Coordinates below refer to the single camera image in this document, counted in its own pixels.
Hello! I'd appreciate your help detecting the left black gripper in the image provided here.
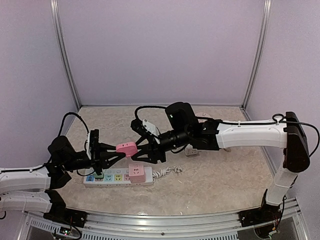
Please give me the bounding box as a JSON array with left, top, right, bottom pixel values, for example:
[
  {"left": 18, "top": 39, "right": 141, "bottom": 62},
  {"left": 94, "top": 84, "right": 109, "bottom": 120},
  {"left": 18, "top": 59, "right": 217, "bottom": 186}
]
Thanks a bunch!
[{"left": 62, "top": 143, "right": 125, "bottom": 176}]

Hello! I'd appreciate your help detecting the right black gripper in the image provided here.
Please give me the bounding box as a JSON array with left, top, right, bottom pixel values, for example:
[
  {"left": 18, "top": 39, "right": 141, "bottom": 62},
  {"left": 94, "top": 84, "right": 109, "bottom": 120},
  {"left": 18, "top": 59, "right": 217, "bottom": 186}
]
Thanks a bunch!
[{"left": 130, "top": 126, "right": 191, "bottom": 164}]

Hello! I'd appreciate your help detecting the pink plug adapter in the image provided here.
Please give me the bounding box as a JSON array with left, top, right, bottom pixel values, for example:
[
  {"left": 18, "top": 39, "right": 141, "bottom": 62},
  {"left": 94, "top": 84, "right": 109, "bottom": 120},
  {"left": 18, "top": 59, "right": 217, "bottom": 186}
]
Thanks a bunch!
[{"left": 116, "top": 141, "right": 138, "bottom": 158}]

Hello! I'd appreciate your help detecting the pink cube socket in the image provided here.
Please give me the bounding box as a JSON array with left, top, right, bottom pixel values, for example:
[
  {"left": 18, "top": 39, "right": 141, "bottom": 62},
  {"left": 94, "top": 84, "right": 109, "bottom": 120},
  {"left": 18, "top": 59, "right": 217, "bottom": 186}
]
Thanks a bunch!
[{"left": 128, "top": 163, "right": 146, "bottom": 184}]

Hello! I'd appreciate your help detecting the green plug adapter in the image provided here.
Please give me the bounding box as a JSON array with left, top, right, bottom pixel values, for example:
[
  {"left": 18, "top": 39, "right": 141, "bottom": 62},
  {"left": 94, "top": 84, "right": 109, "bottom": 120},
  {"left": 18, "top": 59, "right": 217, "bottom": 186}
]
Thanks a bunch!
[{"left": 93, "top": 172, "right": 105, "bottom": 180}]

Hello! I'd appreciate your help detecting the white multicolour power strip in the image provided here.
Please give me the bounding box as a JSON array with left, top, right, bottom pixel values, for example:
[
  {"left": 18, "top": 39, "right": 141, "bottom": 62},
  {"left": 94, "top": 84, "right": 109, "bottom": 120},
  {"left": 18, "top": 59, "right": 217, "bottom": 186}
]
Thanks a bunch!
[{"left": 83, "top": 166, "right": 154, "bottom": 188}]

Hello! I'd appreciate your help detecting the white cube socket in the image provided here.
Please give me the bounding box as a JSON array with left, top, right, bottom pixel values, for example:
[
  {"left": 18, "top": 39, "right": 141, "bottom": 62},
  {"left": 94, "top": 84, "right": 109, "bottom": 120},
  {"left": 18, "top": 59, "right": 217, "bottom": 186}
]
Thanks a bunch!
[{"left": 184, "top": 144, "right": 199, "bottom": 157}]

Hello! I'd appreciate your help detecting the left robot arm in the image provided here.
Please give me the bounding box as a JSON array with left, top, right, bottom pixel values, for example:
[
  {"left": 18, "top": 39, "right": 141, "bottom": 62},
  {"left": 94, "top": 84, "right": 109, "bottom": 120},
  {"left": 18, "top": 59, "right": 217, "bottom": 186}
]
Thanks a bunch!
[{"left": 0, "top": 135, "right": 126, "bottom": 223}]

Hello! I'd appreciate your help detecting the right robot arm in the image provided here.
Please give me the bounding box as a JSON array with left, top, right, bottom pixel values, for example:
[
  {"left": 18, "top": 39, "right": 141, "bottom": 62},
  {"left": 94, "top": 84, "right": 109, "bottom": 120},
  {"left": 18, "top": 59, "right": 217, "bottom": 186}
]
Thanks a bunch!
[{"left": 131, "top": 102, "right": 311, "bottom": 222}]

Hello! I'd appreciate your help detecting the pink round socket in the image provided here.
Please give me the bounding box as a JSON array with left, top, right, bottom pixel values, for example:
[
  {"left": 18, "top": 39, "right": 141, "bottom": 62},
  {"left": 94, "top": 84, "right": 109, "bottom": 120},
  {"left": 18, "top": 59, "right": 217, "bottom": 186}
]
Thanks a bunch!
[{"left": 195, "top": 112, "right": 211, "bottom": 123}]

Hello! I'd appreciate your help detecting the small circuit board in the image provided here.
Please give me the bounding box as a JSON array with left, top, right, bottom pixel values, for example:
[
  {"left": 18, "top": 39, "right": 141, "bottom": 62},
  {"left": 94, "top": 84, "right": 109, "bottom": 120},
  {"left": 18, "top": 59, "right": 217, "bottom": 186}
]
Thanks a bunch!
[{"left": 59, "top": 226, "right": 72, "bottom": 236}]

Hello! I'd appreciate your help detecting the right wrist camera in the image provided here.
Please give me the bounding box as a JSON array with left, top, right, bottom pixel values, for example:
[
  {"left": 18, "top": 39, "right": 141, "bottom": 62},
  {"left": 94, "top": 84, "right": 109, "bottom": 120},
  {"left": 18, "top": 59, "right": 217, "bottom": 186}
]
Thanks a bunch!
[{"left": 130, "top": 119, "right": 160, "bottom": 139}]

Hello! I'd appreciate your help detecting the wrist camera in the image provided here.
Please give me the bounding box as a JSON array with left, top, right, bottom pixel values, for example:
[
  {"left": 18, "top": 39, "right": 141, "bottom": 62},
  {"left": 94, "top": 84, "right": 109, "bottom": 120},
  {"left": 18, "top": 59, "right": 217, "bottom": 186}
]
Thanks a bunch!
[
  {"left": 130, "top": 119, "right": 160, "bottom": 139},
  {"left": 84, "top": 129, "right": 100, "bottom": 160}
]

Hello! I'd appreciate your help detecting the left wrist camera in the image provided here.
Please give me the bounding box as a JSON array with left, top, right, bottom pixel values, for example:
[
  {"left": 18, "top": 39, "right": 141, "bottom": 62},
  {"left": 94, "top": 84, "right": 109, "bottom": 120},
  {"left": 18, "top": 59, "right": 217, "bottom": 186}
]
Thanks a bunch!
[{"left": 84, "top": 129, "right": 100, "bottom": 160}]

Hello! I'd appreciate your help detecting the coiled power strip cord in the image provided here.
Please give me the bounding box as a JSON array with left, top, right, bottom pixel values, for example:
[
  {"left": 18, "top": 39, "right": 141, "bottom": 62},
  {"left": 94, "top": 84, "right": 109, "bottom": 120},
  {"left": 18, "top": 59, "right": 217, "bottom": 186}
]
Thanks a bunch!
[{"left": 152, "top": 166, "right": 185, "bottom": 179}]

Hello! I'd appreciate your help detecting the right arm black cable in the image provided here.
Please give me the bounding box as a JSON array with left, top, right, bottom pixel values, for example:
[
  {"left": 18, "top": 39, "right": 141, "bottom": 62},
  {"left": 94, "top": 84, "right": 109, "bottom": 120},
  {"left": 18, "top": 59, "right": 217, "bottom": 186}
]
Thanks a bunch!
[{"left": 133, "top": 105, "right": 320, "bottom": 158}]

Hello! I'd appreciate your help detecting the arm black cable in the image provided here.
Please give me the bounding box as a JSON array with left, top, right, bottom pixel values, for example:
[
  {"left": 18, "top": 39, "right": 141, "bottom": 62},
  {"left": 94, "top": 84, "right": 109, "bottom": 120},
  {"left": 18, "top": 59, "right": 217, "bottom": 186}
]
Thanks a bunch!
[
  {"left": 133, "top": 105, "right": 320, "bottom": 158},
  {"left": 58, "top": 112, "right": 91, "bottom": 141}
]

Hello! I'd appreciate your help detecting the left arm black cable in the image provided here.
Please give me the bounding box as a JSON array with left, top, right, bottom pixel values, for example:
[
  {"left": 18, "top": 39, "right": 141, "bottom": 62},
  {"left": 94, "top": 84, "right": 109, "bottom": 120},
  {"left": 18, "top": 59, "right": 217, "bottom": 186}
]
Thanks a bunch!
[{"left": 58, "top": 112, "right": 91, "bottom": 141}]

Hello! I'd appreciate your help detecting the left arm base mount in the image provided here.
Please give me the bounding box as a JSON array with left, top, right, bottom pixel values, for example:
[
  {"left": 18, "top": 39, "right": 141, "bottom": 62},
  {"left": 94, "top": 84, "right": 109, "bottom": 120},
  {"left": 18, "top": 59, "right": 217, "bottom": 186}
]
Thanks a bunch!
[{"left": 43, "top": 208, "right": 88, "bottom": 228}]

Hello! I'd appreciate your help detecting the aluminium front rail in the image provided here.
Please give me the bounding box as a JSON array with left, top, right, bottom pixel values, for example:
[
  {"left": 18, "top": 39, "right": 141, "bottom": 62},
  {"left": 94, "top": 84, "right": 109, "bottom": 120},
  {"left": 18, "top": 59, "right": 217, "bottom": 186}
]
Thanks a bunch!
[{"left": 23, "top": 197, "right": 305, "bottom": 240}]

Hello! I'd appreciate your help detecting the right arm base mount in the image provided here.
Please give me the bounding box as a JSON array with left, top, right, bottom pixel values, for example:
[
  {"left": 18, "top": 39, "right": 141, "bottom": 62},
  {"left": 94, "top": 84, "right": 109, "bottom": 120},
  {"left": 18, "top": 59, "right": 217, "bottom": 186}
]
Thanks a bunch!
[{"left": 238, "top": 208, "right": 282, "bottom": 228}]

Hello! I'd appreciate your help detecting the left aluminium frame post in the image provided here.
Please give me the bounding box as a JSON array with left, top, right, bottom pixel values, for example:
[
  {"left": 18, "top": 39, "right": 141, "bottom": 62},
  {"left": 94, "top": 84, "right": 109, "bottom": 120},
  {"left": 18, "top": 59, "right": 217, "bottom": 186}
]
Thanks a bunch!
[{"left": 50, "top": 0, "right": 82, "bottom": 110}]

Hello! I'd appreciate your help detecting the aluminium frame post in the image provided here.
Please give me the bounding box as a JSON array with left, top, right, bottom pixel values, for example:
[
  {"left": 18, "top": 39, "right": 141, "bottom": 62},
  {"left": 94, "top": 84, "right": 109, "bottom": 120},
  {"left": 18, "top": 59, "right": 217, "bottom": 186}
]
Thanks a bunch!
[
  {"left": 50, "top": 0, "right": 82, "bottom": 110},
  {"left": 241, "top": 0, "right": 272, "bottom": 112}
]

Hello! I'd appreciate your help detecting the right aluminium frame post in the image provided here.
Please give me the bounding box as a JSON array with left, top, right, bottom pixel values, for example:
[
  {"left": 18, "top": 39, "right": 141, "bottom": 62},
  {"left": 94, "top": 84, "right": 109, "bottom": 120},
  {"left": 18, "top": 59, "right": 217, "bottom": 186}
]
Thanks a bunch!
[{"left": 241, "top": 0, "right": 272, "bottom": 112}]

